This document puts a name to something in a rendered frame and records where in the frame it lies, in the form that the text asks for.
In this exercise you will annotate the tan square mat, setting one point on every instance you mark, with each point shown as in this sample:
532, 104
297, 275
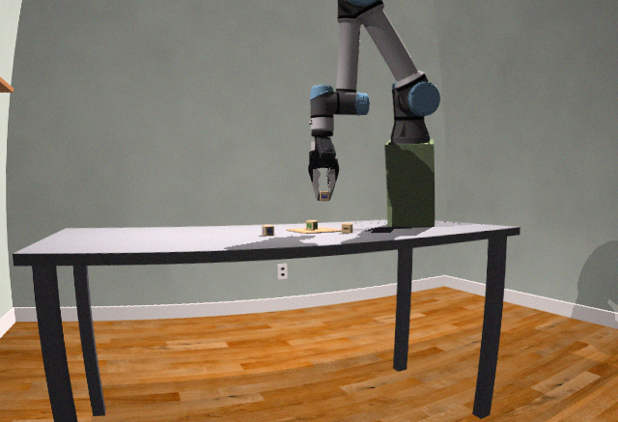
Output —
320, 230

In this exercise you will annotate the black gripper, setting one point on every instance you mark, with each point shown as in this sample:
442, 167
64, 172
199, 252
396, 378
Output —
316, 162

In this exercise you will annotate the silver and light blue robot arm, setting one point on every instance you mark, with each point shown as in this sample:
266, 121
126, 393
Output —
416, 95

